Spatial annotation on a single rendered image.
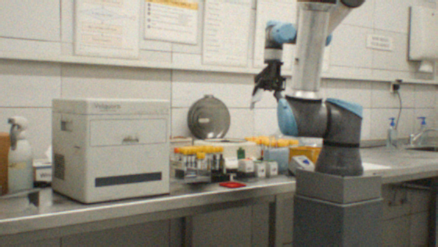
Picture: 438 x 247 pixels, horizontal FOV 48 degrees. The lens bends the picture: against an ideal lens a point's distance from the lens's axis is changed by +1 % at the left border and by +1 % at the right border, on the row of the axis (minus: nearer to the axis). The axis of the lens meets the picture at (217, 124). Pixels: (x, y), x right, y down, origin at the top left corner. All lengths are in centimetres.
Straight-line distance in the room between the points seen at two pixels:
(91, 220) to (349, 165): 77
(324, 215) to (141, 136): 60
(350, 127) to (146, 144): 62
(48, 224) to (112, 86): 93
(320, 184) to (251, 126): 111
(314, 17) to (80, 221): 87
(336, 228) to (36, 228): 84
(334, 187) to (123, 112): 66
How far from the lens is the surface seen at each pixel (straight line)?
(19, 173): 158
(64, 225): 138
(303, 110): 148
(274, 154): 200
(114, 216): 143
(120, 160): 146
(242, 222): 265
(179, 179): 160
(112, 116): 144
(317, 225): 156
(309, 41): 148
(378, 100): 346
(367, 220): 159
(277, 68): 191
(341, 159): 154
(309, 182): 158
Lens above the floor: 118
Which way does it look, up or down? 3 degrees down
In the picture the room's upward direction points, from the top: 1 degrees clockwise
